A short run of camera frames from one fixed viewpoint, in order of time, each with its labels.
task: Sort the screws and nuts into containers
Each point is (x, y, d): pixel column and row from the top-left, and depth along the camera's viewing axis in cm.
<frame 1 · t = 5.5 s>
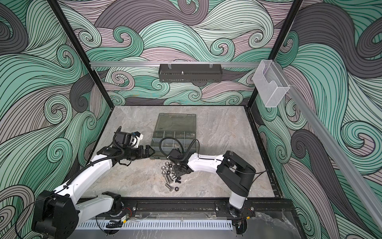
left hand: (149, 151, 82), fingers open
right hand: (180, 170, 87), fingers closed
grey plastic organizer box: (173, 131, 101), point 5 cm above the table
black hex nut: (176, 188, 81), on the table
silver nut: (162, 168, 89), on the table
silver nut 2: (163, 172, 87), on the table
black bolt: (177, 181, 83), on the table
silver bolt in pile: (166, 178, 85), on the table

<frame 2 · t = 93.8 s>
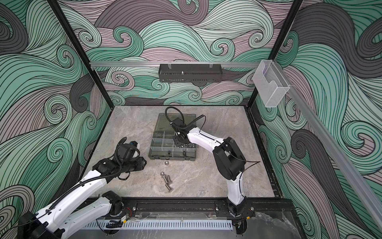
left hand: (144, 161, 80), fingers open
right hand: (179, 140, 92), fingers open
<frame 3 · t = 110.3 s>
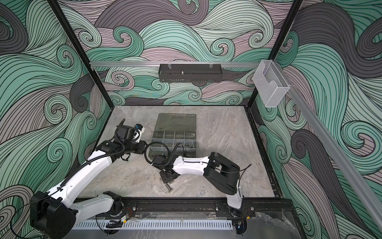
left hand: (145, 144, 81), fingers open
right hand: (167, 177, 84), fingers closed
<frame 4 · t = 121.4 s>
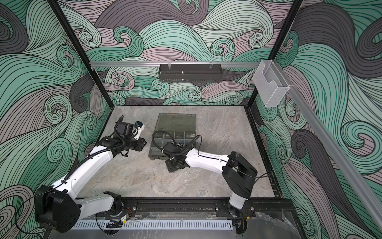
left hand: (143, 140, 82), fingers open
right hand: (170, 166, 82), fingers closed
